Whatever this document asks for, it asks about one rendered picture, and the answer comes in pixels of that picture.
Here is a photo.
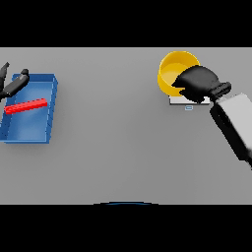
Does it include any pale square measuring scale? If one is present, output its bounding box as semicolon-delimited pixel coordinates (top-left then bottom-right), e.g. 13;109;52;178
168;94;212;111

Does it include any blue tray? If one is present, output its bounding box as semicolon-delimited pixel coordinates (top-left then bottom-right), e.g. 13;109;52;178
0;73;59;145

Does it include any yellow bowl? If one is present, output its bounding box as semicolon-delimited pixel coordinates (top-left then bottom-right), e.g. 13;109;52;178
157;50;202;97

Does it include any dark left robot hand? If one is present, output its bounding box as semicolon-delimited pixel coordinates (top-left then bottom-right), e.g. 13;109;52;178
0;61;31;100

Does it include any dark right robot hand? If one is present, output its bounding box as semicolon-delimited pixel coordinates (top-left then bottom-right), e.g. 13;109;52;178
171;65;232;104

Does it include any red beaker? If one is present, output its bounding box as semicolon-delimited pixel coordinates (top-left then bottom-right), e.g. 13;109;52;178
4;97;48;115

